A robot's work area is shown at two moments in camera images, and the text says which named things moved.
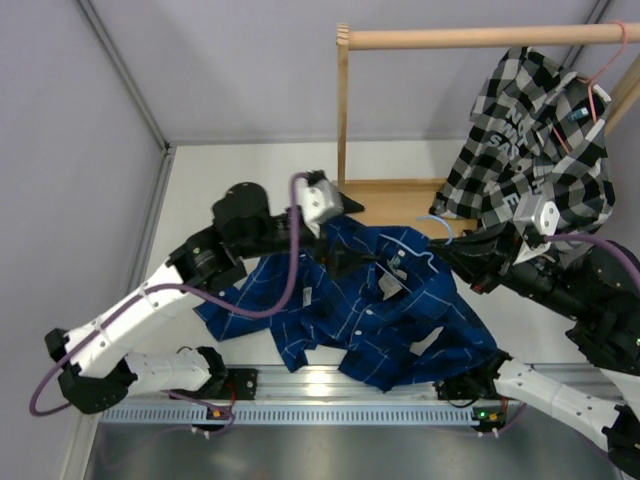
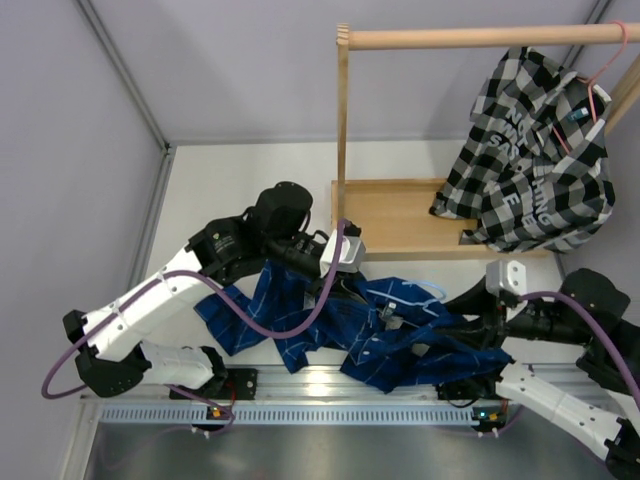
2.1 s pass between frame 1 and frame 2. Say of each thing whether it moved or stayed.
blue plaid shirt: moved
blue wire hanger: moved
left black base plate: stayed
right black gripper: moved
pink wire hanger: stayed
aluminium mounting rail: stayed
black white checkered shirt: stayed
